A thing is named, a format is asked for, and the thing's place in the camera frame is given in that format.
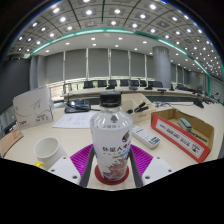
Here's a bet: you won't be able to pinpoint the white remote control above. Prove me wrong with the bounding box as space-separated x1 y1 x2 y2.
131 124 161 150

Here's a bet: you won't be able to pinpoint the clear bottle with white label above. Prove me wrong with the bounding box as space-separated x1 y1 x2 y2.
89 91 134 183

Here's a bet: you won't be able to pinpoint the white mug with yellow handle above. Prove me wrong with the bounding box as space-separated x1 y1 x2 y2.
33 136 69 170

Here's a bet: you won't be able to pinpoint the round ceiling lights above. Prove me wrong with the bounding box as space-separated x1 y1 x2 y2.
13 0 224 81

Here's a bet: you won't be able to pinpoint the open cardboard box, red side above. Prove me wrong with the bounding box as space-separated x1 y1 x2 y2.
150 108 215 164

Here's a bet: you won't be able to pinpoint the black desk device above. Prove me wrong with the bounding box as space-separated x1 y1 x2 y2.
2 120 18 135

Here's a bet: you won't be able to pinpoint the large white cardboard box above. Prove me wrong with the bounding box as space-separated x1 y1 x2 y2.
12 86 55 130

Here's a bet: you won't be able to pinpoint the teal eraser block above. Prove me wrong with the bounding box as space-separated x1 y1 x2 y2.
177 117 193 133

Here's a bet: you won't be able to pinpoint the small open white box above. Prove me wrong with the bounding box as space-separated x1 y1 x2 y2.
121 93 158 124

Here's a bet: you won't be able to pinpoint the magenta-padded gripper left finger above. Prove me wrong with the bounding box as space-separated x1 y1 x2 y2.
48 143 96 188

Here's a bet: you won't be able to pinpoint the black bag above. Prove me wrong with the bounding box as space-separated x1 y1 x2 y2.
64 99 92 114

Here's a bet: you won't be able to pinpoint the row of black office chairs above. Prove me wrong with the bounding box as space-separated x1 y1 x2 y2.
82 79 164 90

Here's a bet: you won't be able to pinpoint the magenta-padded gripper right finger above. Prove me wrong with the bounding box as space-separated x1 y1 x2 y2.
128 143 176 188

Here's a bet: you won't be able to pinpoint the white printed paper sheet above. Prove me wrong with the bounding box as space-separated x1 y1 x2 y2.
52 110 99 130

